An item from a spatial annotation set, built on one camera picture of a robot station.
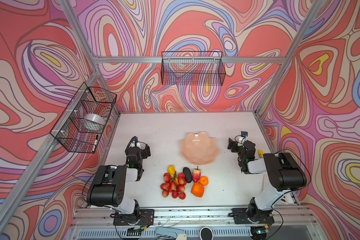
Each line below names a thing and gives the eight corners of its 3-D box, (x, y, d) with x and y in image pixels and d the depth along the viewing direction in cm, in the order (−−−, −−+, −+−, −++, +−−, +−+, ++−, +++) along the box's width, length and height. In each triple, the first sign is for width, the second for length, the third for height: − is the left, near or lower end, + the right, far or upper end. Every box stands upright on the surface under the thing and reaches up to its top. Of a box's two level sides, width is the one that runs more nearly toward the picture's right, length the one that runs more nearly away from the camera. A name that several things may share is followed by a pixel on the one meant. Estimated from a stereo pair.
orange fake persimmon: (191, 197, 81) (192, 195, 76) (190, 185, 85) (191, 182, 81) (203, 197, 81) (204, 195, 76) (202, 185, 85) (203, 182, 81)
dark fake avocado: (186, 183, 84) (186, 181, 82) (182, 169, 89) (182, 168, 87) (193, 181, 85) (193, 179, 83) (188, 168, 90) (188, 166, 88)
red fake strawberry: (192, 181, 85) (193, 180, 83) (192, 168, 90) (192, 166, 88) (201, 181, 85) (201, 180, 83) (199, 168, 90) (200, 166, 88)
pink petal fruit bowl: (180, 164, 92) (180, 162, 89) (180, 134, 107) (180, 132, 104) (219, 164, 92) (220, 162, 89) (214, 134, 107) (215, 132, 104)
